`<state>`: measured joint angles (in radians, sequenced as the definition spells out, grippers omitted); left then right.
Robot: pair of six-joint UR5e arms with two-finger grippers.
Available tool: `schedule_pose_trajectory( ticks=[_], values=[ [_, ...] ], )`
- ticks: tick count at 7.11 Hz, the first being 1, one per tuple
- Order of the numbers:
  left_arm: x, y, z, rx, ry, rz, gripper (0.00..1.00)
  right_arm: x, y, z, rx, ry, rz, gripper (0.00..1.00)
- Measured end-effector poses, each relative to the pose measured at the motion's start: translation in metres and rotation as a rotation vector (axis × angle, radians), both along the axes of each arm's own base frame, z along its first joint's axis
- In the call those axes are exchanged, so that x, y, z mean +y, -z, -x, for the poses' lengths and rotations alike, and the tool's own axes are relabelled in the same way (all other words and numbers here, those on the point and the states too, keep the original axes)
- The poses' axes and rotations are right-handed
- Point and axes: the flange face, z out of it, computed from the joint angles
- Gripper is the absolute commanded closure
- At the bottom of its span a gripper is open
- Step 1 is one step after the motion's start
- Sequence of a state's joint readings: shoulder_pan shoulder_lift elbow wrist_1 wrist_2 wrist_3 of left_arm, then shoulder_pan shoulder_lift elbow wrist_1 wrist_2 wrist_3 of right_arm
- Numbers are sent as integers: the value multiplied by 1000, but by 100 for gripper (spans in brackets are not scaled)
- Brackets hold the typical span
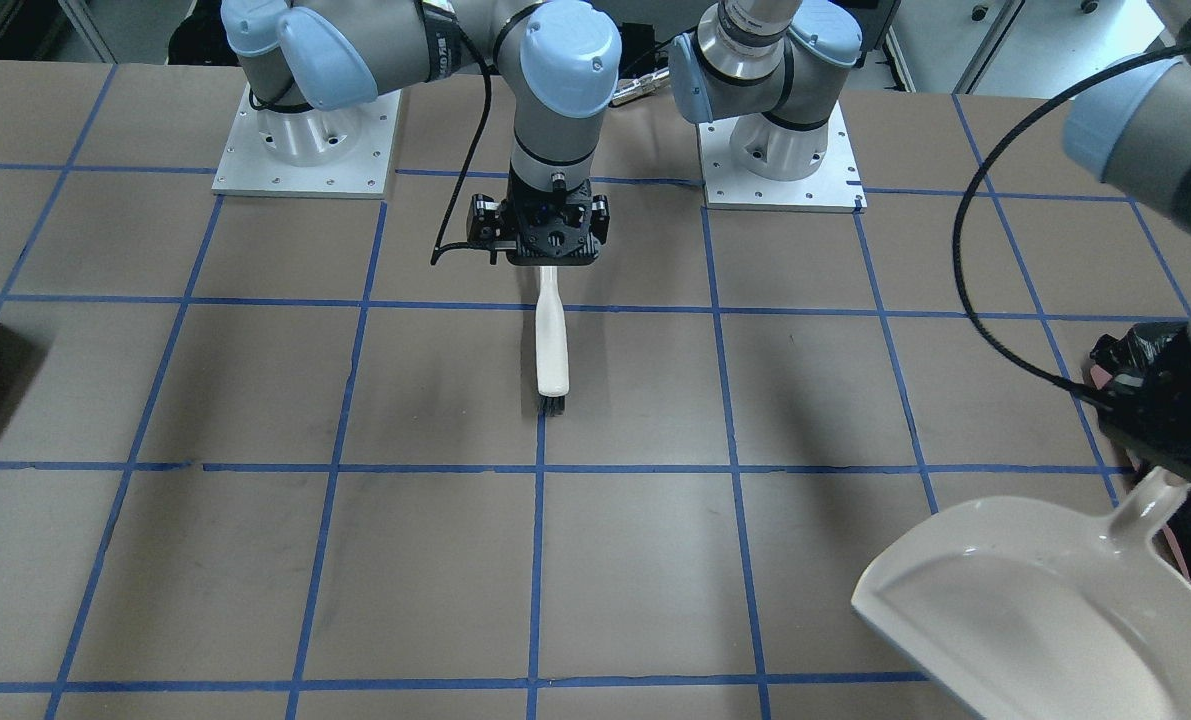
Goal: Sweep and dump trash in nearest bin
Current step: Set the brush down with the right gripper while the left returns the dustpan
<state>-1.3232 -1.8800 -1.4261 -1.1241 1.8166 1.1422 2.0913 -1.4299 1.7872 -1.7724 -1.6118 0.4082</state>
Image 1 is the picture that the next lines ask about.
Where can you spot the beige hand brush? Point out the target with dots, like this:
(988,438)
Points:
(551,345)

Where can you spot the black dustpan-side gripper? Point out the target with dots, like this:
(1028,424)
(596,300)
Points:
(1160,395)

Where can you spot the beige plastic dustpan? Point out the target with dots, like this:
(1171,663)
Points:
(1025,609)

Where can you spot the black brush-side gripper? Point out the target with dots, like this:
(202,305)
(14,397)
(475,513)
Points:
(483,219)

